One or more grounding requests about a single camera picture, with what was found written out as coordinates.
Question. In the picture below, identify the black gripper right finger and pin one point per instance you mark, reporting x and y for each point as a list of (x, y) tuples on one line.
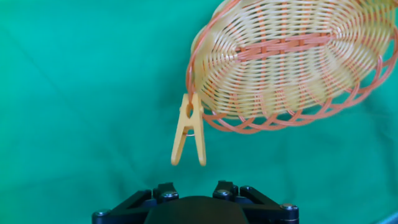
[(267, 208)]

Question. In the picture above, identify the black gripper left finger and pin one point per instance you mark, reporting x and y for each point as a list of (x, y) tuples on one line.
[(130, 208)]

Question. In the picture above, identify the yellow plastic clamp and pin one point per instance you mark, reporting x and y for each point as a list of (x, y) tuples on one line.
[(191, 124)]

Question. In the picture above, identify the green cloth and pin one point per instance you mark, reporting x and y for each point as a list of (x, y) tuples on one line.
[(93, 93)]

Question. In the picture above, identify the yellow wicker basket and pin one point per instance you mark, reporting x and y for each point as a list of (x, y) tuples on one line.
[(286, 62)]

